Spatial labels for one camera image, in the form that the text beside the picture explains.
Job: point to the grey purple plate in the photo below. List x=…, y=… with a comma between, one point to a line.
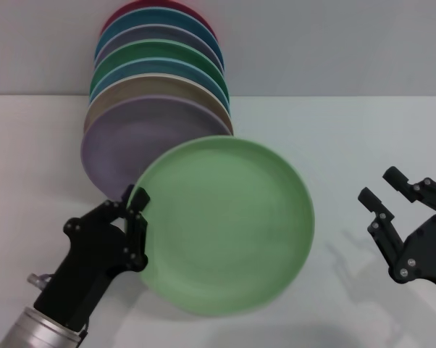
x=156, y=34

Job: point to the dark green plate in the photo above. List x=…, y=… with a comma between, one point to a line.
x=156, y=49

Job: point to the lilac plate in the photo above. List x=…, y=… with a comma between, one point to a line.
x=113, y=152

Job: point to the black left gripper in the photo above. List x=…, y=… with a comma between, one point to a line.
x=91, y=264

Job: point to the light green plate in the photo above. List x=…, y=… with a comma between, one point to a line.
x=225, y=228

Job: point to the beige plate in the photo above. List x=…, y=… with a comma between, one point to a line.
x=156, y=85

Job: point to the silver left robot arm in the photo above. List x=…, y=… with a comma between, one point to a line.
x=37, y=330

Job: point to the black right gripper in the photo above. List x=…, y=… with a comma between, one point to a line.
x=429, y=250

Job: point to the light blue plate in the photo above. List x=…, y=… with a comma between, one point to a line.
x=156, y=65

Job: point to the maroon red plate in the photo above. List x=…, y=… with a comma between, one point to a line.
x=125, y=11

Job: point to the teal blue plate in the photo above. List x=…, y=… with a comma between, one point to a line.
x=156, y=18

